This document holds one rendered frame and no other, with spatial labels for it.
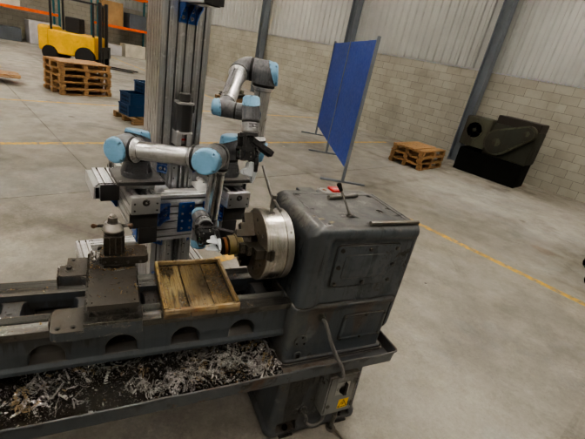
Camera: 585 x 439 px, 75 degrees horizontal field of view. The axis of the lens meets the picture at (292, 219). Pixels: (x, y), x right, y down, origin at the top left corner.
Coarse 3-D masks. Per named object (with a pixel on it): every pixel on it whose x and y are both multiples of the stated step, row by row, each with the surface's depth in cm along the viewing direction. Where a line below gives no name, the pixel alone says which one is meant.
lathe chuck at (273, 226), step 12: (264, 216) 157; (276, 216) 160; (264, 228) 156; (276, 228) 155; (252, 240) 171; (264, 240) 156; (276, 240) 154; (276, 252) 154; (252, 264) 168; (264, 264) 156; (276, 264) 156; (252, 276) 168; (264, 276) 160; (276, 276) 163
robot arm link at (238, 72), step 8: (232, 64) 189; (240, 64) 188; (248, 64) 191; (232, 72) 185; (240, 72) 186; (248, 72) 192; (232, 80) 179; (240, 80) 184; (224, 88) 176; (232, 88) 176; (240, 88) 183; (224, 96) 170; (232, 96) 172; (216, 104) 166; (224, 104) 167; (232, 104) 167; (216, 112) 168; (224, 112) 168; (232, 112) 167
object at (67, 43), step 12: (72, 0) 1299; (48, 24) 1345; (72, 24) 1352; (48, 36) 1336; (60, 36) 1337; (72, 36) 1340; (84, 36) 1345; (48, 48) 1345; (60, 48) 1352; (72, 48) 1356; (84, 48) 1350; (96, 48) 1378; (108, 48) 1436; (96, 60) 1470; (108, 60) 1448; (132, 72) 1427
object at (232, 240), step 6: (234, 234) 161; (222, 240) 157; (228, 240) 158; (234, 240) 158; (240, 240) 161; (222, 246) 162; (228, 246) 158; (234, 246) 158; (222, 252) 159; (228, 252) 159; (234, 252) 159
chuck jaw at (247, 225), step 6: (246, 216) 166; (252, 216) 167; (240, 222) 164; (246, 222) 165; (252, 222) 166; (240, 228) 164; (246, 228) 164; (252, 228) 166; (240, 234) 162; (246, 234) 164; (252, 234) 165
